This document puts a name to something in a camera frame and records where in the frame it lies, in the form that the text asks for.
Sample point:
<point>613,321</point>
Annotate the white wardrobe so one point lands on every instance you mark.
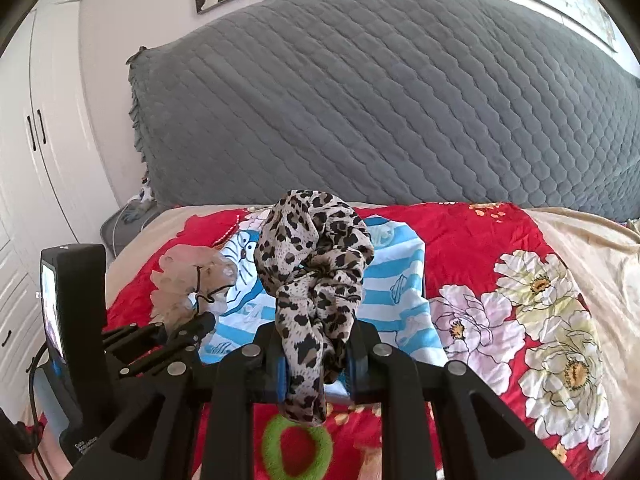
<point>45,160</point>

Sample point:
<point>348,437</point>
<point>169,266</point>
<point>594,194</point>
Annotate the small figurine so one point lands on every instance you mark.
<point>145,194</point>

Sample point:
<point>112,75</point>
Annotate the tray with blue striped cloth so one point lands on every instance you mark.
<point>390,280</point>

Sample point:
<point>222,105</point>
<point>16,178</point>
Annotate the grey quilted headboard cover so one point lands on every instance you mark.
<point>375,100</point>

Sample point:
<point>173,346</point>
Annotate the leopard print scrunchie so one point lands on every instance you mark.
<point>310,240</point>

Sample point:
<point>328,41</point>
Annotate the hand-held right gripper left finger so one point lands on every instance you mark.
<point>280,377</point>

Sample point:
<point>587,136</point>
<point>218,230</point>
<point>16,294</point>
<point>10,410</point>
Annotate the pink sheer scrunchie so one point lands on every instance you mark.
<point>185,270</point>

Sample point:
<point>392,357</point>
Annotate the red floral blanket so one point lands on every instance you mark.
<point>465,240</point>

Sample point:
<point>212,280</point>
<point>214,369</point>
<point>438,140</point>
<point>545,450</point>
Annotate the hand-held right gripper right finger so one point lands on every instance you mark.
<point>356,370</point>

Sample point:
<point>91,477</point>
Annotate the pale floral wall picture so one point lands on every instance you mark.
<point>575,0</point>

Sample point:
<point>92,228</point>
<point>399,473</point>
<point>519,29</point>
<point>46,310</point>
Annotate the grey nightstand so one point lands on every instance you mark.
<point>125,230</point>

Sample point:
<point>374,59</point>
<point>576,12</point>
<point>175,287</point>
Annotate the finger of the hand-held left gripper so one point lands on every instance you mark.
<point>192,332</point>
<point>135,334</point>

